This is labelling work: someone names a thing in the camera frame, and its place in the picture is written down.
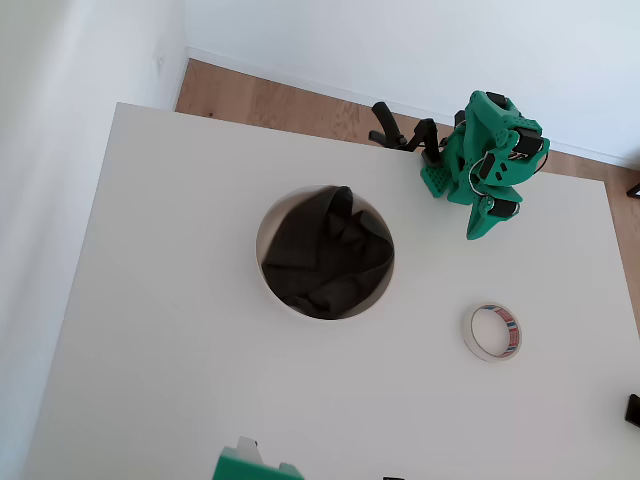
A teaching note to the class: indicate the green gripper black motor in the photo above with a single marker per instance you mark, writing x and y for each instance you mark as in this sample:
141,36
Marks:
484,220

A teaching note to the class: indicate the white masking tape roll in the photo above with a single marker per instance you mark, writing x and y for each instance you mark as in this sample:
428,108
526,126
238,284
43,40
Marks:
513,335

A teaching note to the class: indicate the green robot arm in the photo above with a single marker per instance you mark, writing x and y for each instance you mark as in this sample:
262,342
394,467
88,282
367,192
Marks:
462,150

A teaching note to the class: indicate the black table clamp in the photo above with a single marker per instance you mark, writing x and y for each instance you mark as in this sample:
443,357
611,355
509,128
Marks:
392,127

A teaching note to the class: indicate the black crumpled cloth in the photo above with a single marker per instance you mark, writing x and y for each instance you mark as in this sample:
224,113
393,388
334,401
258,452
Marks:
320,250

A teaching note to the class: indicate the white round bowl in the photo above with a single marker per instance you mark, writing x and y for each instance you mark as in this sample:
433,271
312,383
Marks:
272,212

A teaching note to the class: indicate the small black block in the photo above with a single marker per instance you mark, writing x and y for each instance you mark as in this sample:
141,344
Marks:
634,410

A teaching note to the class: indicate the green printed stand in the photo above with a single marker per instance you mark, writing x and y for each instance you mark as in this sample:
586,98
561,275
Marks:
240,465

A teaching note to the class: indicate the black frame corner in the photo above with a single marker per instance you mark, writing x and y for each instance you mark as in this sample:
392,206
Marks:
635,191

